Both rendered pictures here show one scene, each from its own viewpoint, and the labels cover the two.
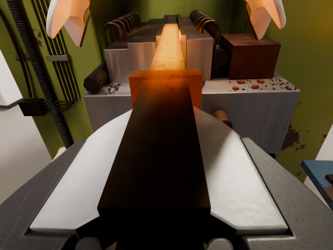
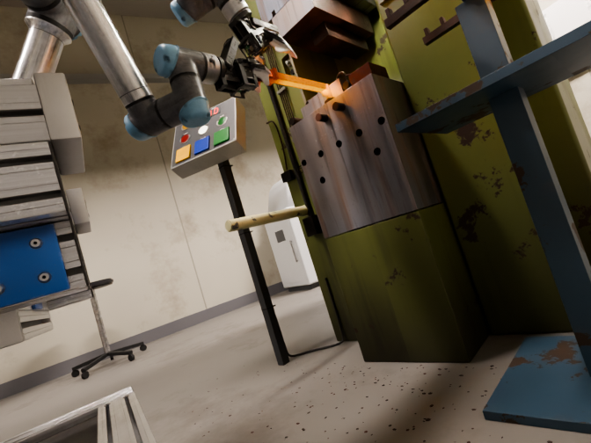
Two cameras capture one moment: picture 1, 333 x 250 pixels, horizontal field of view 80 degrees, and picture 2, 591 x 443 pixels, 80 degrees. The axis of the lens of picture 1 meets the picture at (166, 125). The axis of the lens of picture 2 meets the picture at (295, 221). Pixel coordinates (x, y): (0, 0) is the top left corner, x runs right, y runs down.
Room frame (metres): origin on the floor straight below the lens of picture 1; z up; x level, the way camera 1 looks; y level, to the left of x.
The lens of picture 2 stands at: (-0.73, -0.64, 0.47)
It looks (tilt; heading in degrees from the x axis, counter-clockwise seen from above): 4 degrees up; 40
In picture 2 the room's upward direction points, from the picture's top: 17 degrees counter-clockwise
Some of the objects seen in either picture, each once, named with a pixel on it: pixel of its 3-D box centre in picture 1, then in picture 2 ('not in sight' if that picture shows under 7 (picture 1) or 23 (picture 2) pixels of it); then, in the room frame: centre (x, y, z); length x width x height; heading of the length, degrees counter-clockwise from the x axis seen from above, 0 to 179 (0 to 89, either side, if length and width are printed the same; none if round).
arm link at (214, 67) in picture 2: not in sight; (207, 68); (-0.12, 0.01, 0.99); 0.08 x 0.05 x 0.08; 87
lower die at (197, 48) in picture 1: (163, 39); (352, 105); (0.59, 0.00, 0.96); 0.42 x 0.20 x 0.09; 177
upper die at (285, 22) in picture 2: not in sight; (325, 26); (0.59, 0.00, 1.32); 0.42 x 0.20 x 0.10; 177
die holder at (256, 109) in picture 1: (182, 119); (385, 161); (0.60, -0.06, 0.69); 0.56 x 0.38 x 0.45; 177
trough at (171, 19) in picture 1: (171, 24); not in sight; (0.59, -0.03, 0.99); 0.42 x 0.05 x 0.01; 177
